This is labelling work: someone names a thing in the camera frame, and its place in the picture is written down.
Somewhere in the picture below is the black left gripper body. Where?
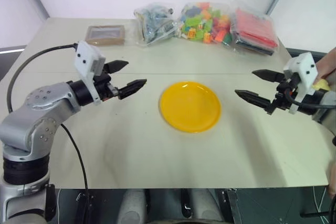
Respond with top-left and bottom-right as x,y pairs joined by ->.
92,73 -> 121,102

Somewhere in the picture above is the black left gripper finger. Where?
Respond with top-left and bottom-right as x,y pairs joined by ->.
104,60 -> 130,74
118,78 -> 148,101

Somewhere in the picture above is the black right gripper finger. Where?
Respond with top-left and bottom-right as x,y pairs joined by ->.
251,69 -> 286,83
234,89 -> 276,115

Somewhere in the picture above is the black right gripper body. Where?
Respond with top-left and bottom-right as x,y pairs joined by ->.
272,72 -> 300,112

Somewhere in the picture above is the yellow round plate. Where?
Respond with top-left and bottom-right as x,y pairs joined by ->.
159,81 -> 222,134

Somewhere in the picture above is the person's bare hand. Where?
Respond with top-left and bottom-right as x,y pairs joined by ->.
314,46 -> 336,83

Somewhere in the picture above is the brown framed box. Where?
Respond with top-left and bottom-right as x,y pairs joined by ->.
85,25 -> 127,47

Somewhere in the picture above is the clear bag of red sheets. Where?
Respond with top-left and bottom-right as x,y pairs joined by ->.
229,0 -> 280,57

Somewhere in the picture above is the clear bag of grey parts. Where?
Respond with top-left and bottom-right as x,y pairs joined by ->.
133,3 -> 177,48

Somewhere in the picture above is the clear bag of colourful blocks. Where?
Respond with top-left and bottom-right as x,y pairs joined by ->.
175,1 -> 235,48

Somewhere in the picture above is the black panel under table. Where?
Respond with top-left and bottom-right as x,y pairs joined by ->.
226,186 -> 336,224

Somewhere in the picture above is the grey rounded robot leg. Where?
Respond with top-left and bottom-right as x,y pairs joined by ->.
120,188 -> 147,224
188,188 -> 224,224

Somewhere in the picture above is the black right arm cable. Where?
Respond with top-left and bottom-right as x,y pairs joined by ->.
285,87 -> 336,110

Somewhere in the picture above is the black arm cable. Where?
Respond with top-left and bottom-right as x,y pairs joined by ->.
285,87 -> 336,110
7,44 -> 89,190

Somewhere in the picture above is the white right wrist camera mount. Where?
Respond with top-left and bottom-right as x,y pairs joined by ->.
283,52 -> 319,115

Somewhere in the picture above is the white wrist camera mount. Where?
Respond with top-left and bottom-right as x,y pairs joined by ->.
73,40 -> 107,107
283,52 -> 319,115

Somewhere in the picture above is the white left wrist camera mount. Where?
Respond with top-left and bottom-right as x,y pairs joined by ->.
73,40 -> 107,107

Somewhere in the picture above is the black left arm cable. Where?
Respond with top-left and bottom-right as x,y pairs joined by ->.
7,44 -> 89,190

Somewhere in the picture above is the thin white cable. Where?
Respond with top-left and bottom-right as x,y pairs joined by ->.
313,186 -> 324,224

